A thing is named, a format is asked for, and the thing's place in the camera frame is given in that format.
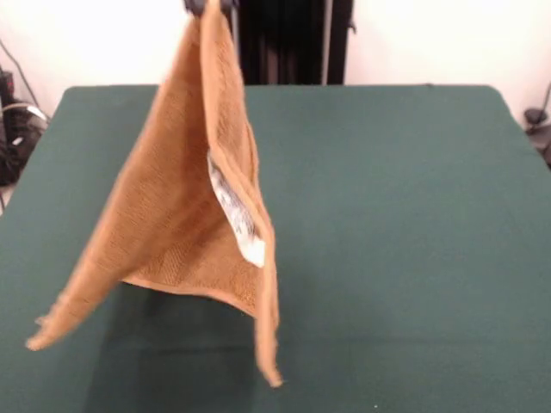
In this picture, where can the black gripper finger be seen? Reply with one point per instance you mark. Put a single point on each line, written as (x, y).
(194, 5)
(228, 4)

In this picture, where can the tan terry towel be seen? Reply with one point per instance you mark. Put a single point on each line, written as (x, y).
(172, 193)

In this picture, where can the black equipment bundle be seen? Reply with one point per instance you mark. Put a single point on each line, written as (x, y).
(17, 146)

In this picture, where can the dark green table cloth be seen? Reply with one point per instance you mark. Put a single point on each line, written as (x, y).
(387, 258)

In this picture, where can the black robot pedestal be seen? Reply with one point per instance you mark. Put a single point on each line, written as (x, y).
(292, 43)

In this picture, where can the black wall plug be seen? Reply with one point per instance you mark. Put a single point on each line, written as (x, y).
(7, 81)

